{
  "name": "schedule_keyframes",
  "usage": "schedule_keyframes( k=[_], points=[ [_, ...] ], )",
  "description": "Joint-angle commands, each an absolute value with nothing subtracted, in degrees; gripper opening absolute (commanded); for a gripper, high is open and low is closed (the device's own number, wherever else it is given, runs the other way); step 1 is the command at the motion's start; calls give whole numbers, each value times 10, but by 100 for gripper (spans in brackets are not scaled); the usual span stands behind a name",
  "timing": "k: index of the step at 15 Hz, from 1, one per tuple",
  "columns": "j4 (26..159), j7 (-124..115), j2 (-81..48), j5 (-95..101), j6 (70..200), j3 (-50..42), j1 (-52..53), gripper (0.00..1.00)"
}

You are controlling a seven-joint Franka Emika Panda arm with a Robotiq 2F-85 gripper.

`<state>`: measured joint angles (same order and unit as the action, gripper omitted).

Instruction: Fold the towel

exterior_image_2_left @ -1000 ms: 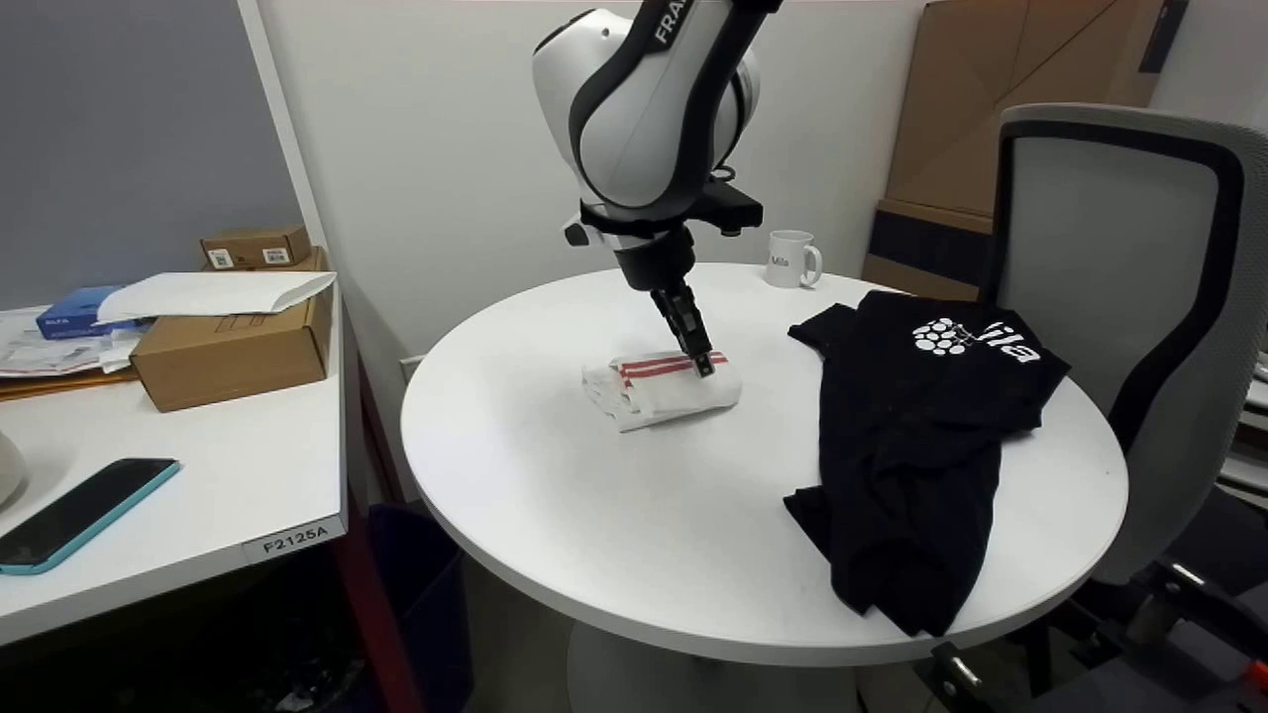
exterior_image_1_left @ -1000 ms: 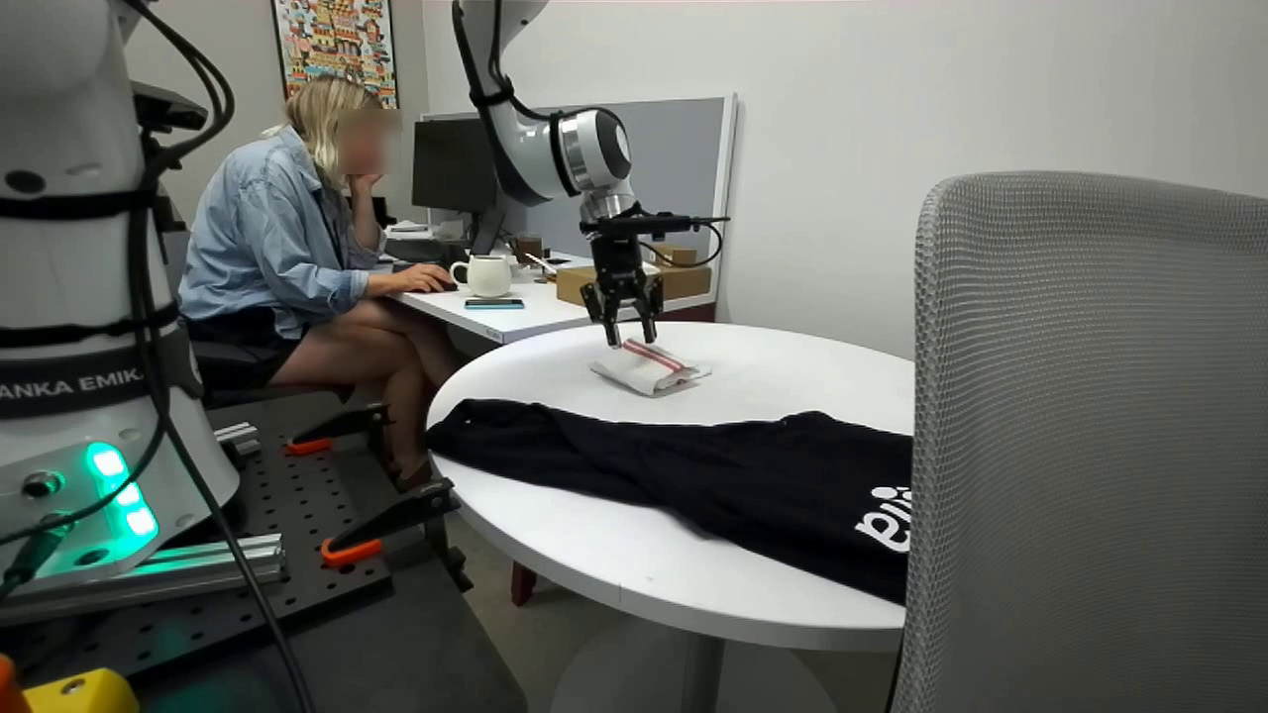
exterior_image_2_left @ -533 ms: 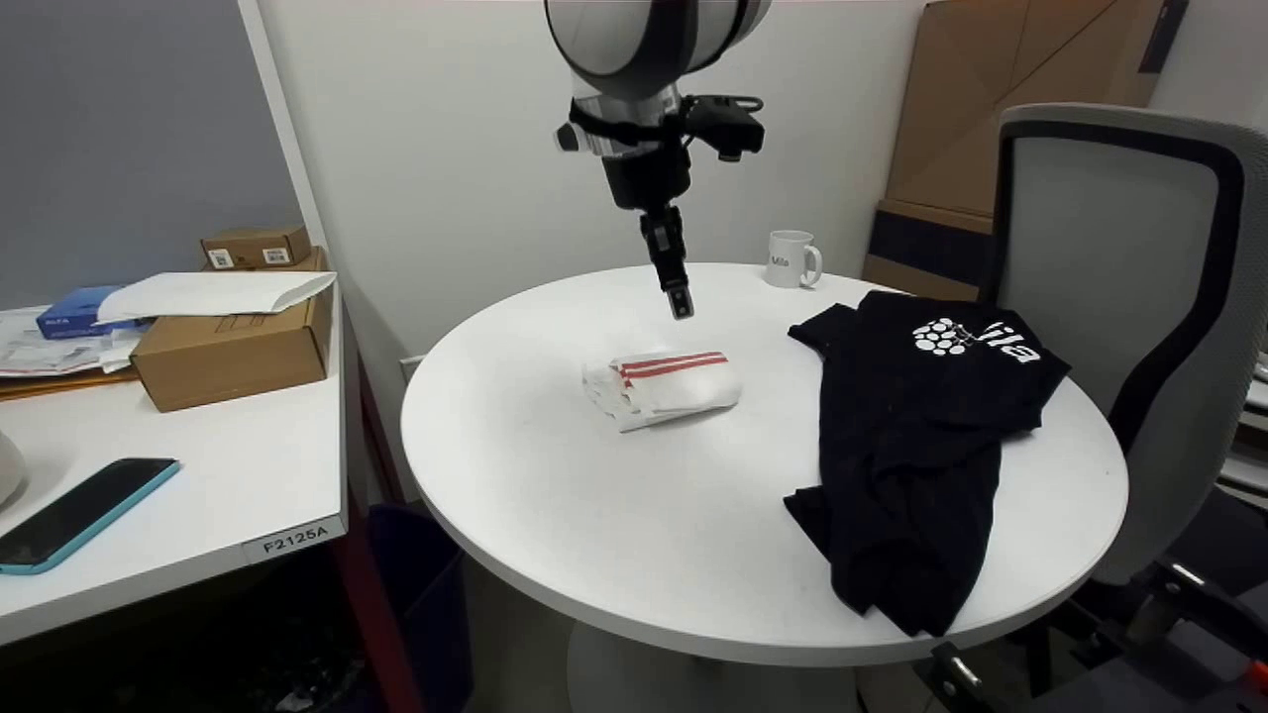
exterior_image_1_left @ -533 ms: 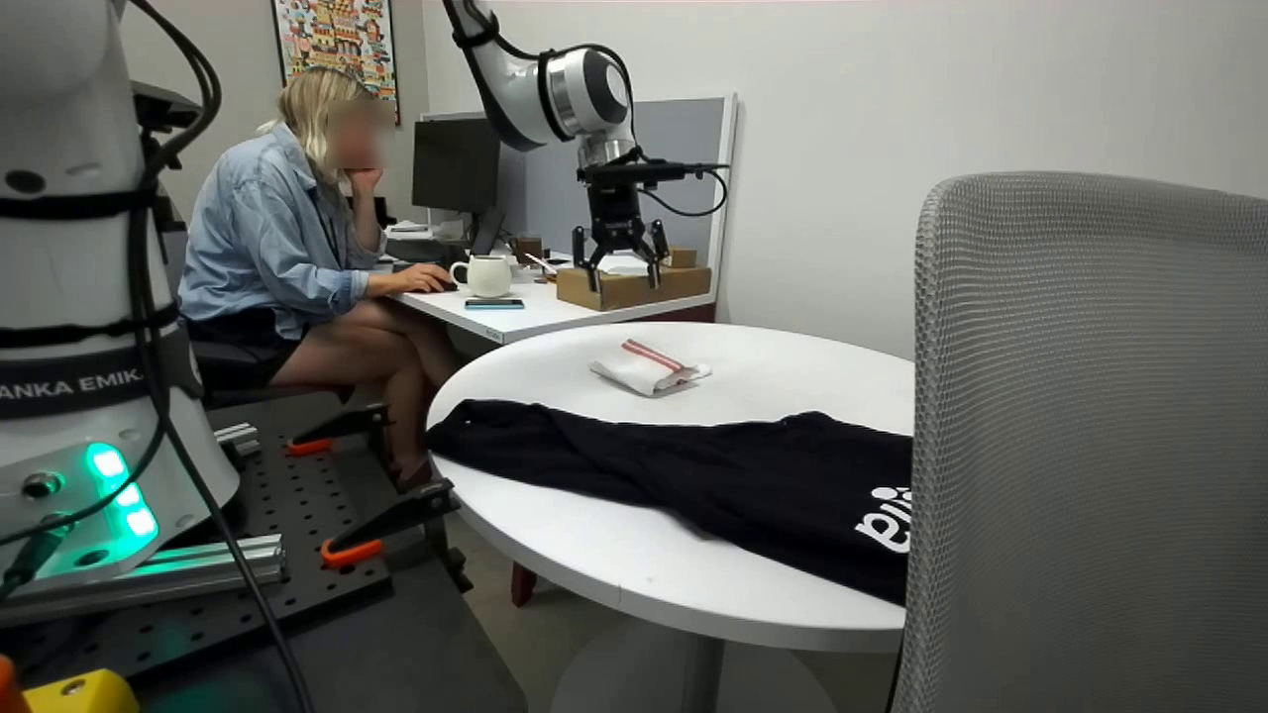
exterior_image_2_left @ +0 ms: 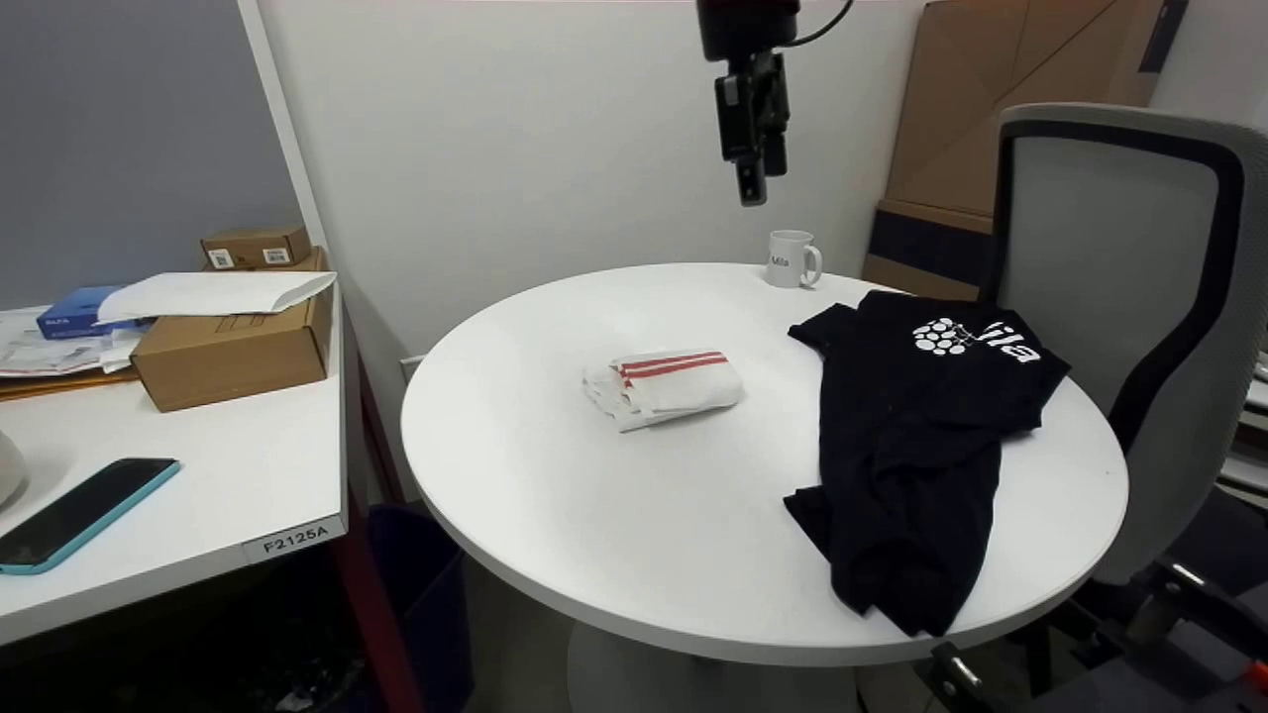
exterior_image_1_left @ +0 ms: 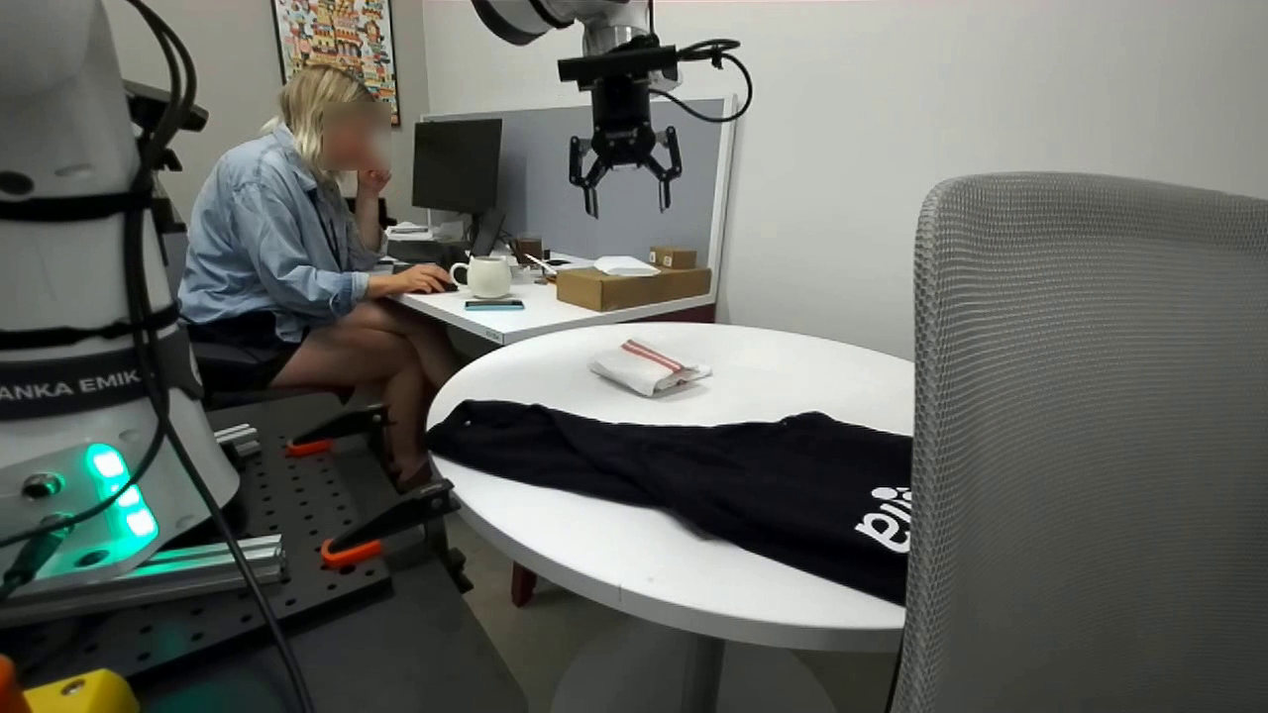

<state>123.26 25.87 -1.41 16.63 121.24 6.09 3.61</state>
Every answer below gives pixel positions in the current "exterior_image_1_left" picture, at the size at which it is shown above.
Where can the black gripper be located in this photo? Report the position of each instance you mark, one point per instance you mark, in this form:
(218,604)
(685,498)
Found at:
(618,109)

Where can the white towel with red stripes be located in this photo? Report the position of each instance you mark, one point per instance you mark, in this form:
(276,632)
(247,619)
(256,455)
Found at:
(643,370)

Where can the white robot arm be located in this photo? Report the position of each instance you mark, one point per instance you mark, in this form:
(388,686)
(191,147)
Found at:
(106,341)

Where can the grey desk partition panel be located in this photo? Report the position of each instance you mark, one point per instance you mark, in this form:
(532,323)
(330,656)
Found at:
(634,213)

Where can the small cardboard box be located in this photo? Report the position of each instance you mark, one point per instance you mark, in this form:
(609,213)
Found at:
(675,259)

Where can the flat cardboard box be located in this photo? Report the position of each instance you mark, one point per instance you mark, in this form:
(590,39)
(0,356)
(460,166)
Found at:
(600,290)

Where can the black computer monitor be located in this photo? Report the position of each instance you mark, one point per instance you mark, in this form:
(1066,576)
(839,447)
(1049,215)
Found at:
(458,166)

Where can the white office desk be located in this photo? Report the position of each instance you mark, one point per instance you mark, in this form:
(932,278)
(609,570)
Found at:
(532,308)

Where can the seated person in denim shirt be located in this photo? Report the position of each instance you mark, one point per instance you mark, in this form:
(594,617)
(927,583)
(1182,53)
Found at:
(277,257)

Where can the black t-shirt with white print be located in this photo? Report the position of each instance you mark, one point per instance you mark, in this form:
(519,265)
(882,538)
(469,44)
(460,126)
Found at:
(804,488)

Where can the orange black clamp far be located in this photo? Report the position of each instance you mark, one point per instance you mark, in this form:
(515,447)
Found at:
(330,434)

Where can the orange black clamp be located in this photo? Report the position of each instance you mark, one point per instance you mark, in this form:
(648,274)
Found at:
(366,539)
(330,434)

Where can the orange black clamp near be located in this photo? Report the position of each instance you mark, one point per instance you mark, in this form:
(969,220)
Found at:
(366,539)

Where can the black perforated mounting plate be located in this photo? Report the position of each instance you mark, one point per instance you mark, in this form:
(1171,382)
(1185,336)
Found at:
(166,625)

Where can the dark office chair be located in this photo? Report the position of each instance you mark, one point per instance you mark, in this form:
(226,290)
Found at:
(239,376)

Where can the grey mesh office chair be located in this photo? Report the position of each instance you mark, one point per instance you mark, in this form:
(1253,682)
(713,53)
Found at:
(1092,448)

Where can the yellow device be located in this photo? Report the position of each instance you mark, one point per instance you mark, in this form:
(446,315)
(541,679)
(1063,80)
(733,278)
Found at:
(91,691)

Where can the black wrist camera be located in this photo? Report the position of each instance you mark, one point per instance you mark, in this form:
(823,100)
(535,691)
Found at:
(639,57)

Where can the colourful wall poster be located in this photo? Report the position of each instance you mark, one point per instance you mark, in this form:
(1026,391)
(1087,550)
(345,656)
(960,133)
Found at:
(337,39)

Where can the silver metal rail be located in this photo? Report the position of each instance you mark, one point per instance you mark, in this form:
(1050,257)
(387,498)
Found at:
(210,555)

